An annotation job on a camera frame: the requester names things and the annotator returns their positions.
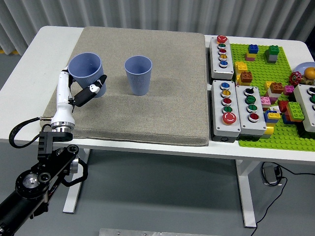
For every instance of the magenta toy brick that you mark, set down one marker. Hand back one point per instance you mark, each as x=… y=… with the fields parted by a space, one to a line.
x=288 y=90

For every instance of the red toy brick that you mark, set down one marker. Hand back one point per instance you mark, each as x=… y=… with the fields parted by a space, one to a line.
x=283 y=106

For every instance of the brown toy food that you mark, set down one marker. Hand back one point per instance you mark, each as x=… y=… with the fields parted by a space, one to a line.
x=306 y=79

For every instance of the grey-brown fabric mat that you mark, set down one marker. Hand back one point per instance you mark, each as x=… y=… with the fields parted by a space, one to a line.
x=160 y=110

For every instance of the slim five-button control box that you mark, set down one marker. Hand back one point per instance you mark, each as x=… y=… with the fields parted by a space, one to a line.
x=221 y=70

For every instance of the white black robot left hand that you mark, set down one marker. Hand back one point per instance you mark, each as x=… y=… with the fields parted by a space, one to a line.
x=62 y=110

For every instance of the white table leg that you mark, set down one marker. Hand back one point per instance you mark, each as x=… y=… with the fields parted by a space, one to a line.
x=71 y=201
x=246 y=196

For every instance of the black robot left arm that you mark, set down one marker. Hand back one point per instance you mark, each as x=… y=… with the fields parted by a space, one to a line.
x=37 y=177

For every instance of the red valve wheel toy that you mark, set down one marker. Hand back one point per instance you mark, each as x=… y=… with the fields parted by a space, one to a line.
x=295 y=78

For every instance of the yellow round toy brick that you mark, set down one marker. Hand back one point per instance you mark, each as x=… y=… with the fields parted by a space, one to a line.
x=269 y=131

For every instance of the orange toy brick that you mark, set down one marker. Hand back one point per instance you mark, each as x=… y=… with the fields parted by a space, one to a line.
x=276 y=88

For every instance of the grey pleated curtain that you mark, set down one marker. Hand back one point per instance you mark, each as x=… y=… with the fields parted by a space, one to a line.
x=157 y=12

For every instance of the wide five-button control box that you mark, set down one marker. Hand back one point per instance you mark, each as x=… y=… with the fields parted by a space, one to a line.
x=221 y=127

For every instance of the grey control box, black buttons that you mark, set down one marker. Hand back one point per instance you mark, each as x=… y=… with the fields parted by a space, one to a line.
x=304 y=98

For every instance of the blue and yellow toy brick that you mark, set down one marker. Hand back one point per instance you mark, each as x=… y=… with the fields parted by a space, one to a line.
x=272 y=116

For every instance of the four-button box with knob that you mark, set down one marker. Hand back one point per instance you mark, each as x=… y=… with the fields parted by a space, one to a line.
x=246 y=126

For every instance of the green studded baseplate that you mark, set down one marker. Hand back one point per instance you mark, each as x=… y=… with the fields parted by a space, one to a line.
x=261 y=73

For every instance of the light blue plate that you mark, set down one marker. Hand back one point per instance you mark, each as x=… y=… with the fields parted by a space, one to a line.
x=301 y=67

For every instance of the light pink toy brick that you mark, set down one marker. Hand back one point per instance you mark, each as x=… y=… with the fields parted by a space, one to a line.
x=265 y=101

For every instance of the large lime green toy brick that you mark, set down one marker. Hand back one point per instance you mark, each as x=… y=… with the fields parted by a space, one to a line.
x=295 y=110

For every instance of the brown toy brick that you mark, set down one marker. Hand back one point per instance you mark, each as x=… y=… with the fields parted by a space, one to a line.
x=246 y=77

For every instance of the blue ribbed plastic cup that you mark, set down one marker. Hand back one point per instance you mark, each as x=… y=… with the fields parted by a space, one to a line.
x=139 y=81
x=85 y=68

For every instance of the orange toy fruit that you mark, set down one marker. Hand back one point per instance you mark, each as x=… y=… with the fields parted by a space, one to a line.
x=310 y=72

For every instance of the grey toy brick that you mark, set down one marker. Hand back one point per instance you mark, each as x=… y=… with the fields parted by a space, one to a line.
x=270 y=58

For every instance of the grey power adapter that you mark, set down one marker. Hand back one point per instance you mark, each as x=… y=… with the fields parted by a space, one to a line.
x=269 y=175

